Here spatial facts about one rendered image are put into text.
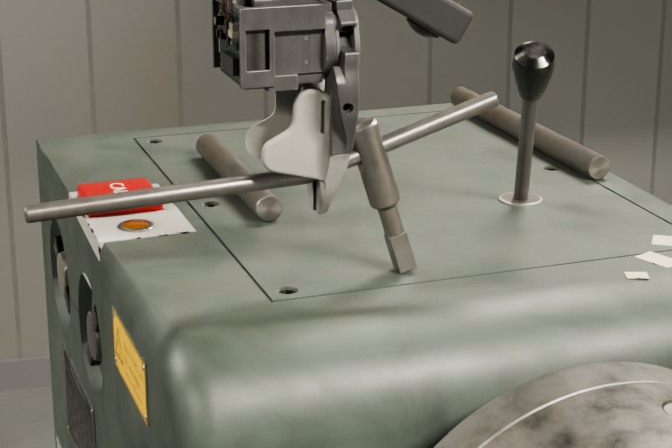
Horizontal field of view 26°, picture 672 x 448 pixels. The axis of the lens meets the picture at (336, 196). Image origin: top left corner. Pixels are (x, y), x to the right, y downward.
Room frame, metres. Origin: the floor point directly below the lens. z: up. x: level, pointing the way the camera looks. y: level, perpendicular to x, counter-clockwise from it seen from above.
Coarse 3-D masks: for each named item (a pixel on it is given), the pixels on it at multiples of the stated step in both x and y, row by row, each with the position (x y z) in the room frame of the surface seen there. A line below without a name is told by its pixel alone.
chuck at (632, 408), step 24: (624, 384) 0.83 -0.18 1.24; (648, 384) 0.83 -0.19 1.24; (552, 408) 0.81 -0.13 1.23; (576, 408) 0.80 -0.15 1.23; (600, 408) 0.80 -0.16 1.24; (624, 408) 0.79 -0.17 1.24; (648, 408) 0.79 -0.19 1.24; (504, 432) 0.80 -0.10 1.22; (528, 432) 0.79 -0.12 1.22; (552, 432) 0.78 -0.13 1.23; (576, 432) 0.77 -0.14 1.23; (600, 432) 0.77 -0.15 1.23; (624, 432) 0.76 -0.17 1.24; (648, 432) 0.76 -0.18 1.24
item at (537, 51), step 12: (516, 48) 1.07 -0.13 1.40; (528, 48) 1.06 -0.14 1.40; (540, 48) 1.06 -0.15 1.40; (516, 60) 1.06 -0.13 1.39; (528, 60) 1.05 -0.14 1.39; (540, 60) 1.05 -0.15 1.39; (552, 60) 1.06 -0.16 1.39; (516, 72) 1.06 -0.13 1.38; (528, 72) 1.05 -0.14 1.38; (540, 72) 1.05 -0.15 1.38; (552, 72) 1.06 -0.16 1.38; (516, 84) 1.07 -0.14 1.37; (528, 84) 1.06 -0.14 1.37; (540, 84) 1.06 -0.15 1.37; (528, 96) 1.07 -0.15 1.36; (540, 96) 1.07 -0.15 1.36
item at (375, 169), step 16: (368, 128) 0.96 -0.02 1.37; (368, 144) 0.96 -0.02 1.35; (368, 160) 0.96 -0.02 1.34; (384, 160) 0.97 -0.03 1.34; (368, 176) 0.96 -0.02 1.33; (384, 176) 0.96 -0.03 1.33; (368, 192) 0.97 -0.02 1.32; (384, 192) 0.96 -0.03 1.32; (384, 208) 0.97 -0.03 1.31; (384, 224) 0.97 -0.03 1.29; (400, 224) 0.97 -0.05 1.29; (400, 240) 0.97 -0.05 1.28; (400, 256) 0.97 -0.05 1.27; (400, 272) 0.97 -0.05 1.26
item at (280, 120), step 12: (300, 84) 0.97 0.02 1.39; (312, 84) 0.97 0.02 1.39; (324, 84) 0.98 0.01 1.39; (276, 96) 0.97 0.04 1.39; (288, 96) 0.97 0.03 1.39; (276, 108) 0.97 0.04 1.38; (288, 108) 0.97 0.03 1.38; (264, 120) 0.97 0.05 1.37; (276, 120) 0.97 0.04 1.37; (288, 120) 0.97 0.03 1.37; (252, 132) 0.96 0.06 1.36; (264, 132) 0.97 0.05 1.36; (276, 132) 0.97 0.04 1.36; (252, 144) 0.96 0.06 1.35; (312, 192) 0.96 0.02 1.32; (312, 204) 0.96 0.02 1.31
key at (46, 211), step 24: (480, 96) 1.00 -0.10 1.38; (432, 120) 0.98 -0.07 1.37; (456, 120) 0.99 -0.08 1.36; (384, 144) 0.97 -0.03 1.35; (120, 192) 0.92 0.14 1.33; (144, 192) 0.92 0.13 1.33; (168, 192) 0.92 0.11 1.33; (192, 192) 0.93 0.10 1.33; (216, 192) 0.93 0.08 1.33; (240, 192) 0.94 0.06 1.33; (24, 216) 0.90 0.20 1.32; (48, 216) 0.89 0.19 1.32; (72, 216) 0.90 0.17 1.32
